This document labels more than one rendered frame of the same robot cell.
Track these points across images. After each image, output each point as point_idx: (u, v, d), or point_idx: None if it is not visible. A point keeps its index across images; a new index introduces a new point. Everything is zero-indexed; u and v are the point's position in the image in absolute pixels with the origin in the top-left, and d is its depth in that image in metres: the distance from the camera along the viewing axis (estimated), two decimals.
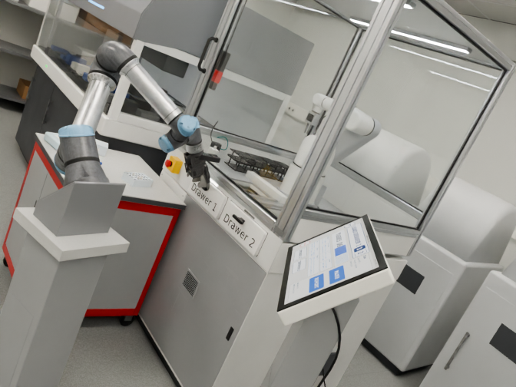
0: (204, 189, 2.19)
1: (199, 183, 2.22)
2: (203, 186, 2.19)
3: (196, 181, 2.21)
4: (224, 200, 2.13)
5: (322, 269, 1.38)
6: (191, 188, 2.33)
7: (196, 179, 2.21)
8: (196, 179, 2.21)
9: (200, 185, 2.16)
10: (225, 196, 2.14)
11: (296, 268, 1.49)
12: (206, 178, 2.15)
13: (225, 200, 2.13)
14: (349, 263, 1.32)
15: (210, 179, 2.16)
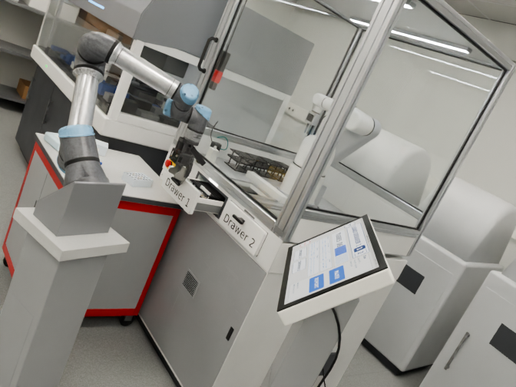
0: (177, 183, 2.09)
1: (172, 178, 2.12)
2: (176, 181, 2.10)
3: (171, 172, 2.11)
4: (197, 195, 2.03)
5: (322, 269, 1.38)
6: (165, 183, 2.23)
7: (173, 170, 2.12)
8: (173, 170, 2.11)
9: (176, 176, 2.07)
10: (198, 190, 2.04)
11: (296, 268, 1.49)
12: (186, 172, 2.07)
13: (197, 196, 2.03)
14: (349, 263, 1.32)
15: (189, 174, 2.08)
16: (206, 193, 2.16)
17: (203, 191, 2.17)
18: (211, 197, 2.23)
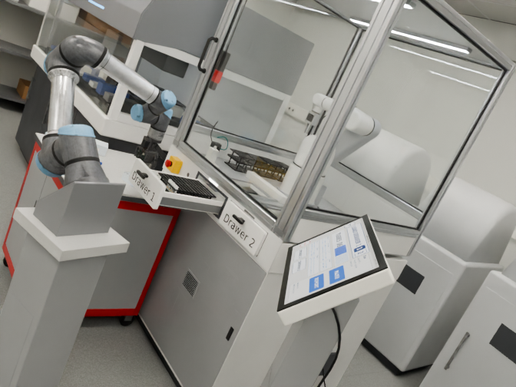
0: (142, 176, 1.97)
1: (137, 171, 2.01)
2: (141, 174, 1.98)
3: None
4: (162, 189, 1.92)
5: (322, 269, 1.38)
6: (131, 177, 2.12)
7: None
8: None
9: None
10: (163, 184, 1.93)
11: (296, 268, 1.49)
12: (151, 167, 2.25)
13: (163, 190, 1.92)
14: (349, 263, 1.32)
15: (153, 170, 2.26)
16: (173, 186, 2.05)
17: (171, 185, 2.05)
18: (180, 192, 2.12)
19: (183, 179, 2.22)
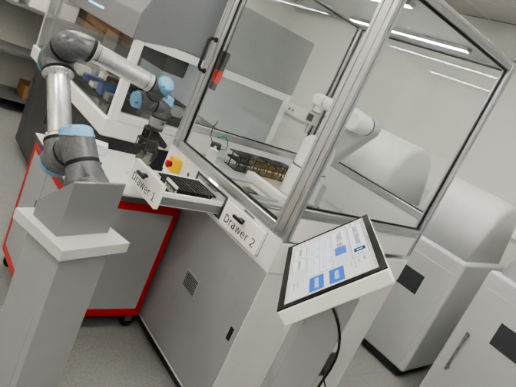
0: (142, 176, 1.97)
1: (137, 171, 2.01)
2: (141, 174, 1.98)
3: (137, 158, 2.24)
4: (162, 189, 1.92)
5: (322, 269, 1.38)
6: (131, 177, 2.12)
7: (140, 157, 2.24)
8: (139, 157, 2.24)
9: (143, 160, 2.21)
10: (163, 184, 1.93)
11: (296, 268, 1.49)
12: (152, 157, 2.23)
13: (163, 190, 1.92)
14: (349, 263, 1.32)
15: (154, 159, 2.24)
16: (173, 186, 2.05)
17: (171, 185, 2.05)
18: (180, 192, 2.12)
19: (183, 179, 2.22)
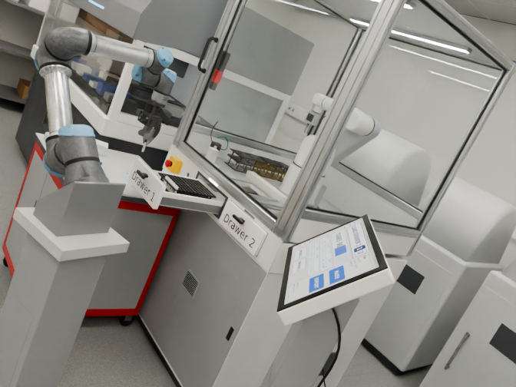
0: (142, 176, 1.97)
1: (137, 171, 2.01)
2: (141, 174, 1.98)
3: (140, 134, 2.23)
4: (162, 189, 1.92)
5: (322, 269, 1.38)
6: (131, 177, 2.12)
7: (142, 132, 2.24)
8: (141, 132, 2.23)
9: (146, 136, 2.21)
10: (163, 184, 1.93)
11: (296, 268, 1.49)
12: (155, 133, 2.22)
13: (163, 190, 1.92)
14: (349, 263, 1.32)
15: (157, 134, 2.23)
16: (173, 186, 2.05)
17: (171, 185, 2.05)
18: (180, 192, 2.12)
19: (183, 179, 2.22)
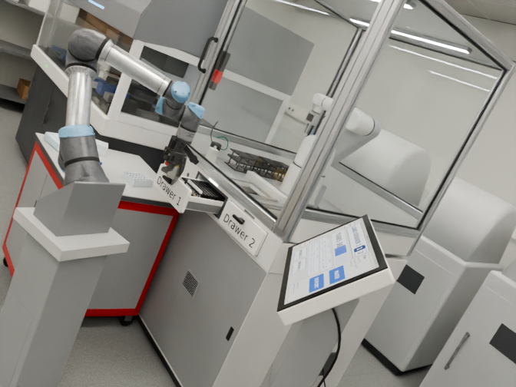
0: (168, 182, 2.06)
1: (163, 176, 2.09)
2: (168, 180, 2.07)
3: (163, 171, 2.09)
4: (188, 193, 2.00)
5: (322, 269, 1.38)
6: (157, 182, 2.20)
7: (167, 170, 2.09)
8: (166, 170, 2.09)
9: (170, 174, 2.04)
10: (190, 189, 2.01)
11: (296, 268, 1.49)
12: (179, 171, 2.05)
13: (189, 194, 2.00)
14: (349, 263, 1.32)
15: (181, 173, 2.06)
16: (197, 191, 2.13)
17: (195, 190, 2.14)
18: (203, 196, 2.20)
19: (205, 183, 2.30)
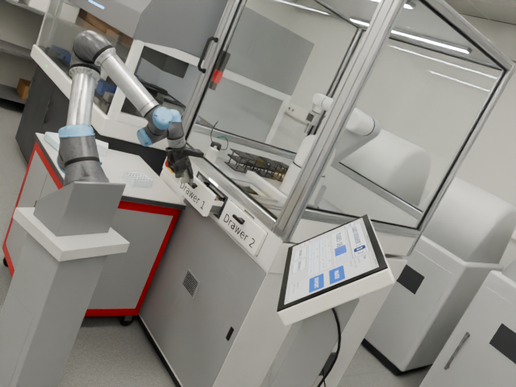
0: (193, 186, 2.14)
1: None
2: (192, 184, 2.15)
3: (179, 176, 2.15)
4: (212, 198, 2.09)
5: (322, 269, 1.38)
6: (180, 186, 2.28)
7: (180, 174, 2.14)
8: (180, 175, 2.14)
9: (183, 180, 2.10)
10: (213, 193, 2.10)
11: (296, 268, 1.49)
12: (190, 173, 2.09)
13: (213, 199, 2.09)
14: (349, 263, 1.32)
15: (193, 174, 2.09)
16: (219, 195, 2.21)
17: (217, 193, 2.22)
18: (225, 200, 2.29)
19: None
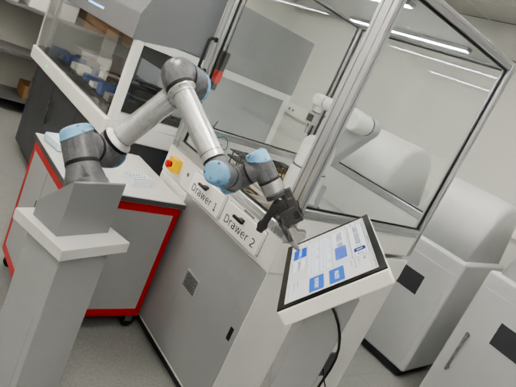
0: (204, 189, 2.19)
1: (199, 183, 2.22)
2: (203, 186, 2.19)
3: (301, 239, 1.58)
4: (224, 200, 2.13)
5: (322, 269, 1.38)
6: (191, 188, 2.33)
7: (298, 236, 1.58)
8: (299, 236, 1.58)
9: (302, 233, 1.62)
10: (225, 196, 2.14)
11: (296, 268, 1.49)
12: None
13: (225, 200, 2.13)
14: (349, 263, 1.32)
15: None
16: None
17: None
18: None
19: None
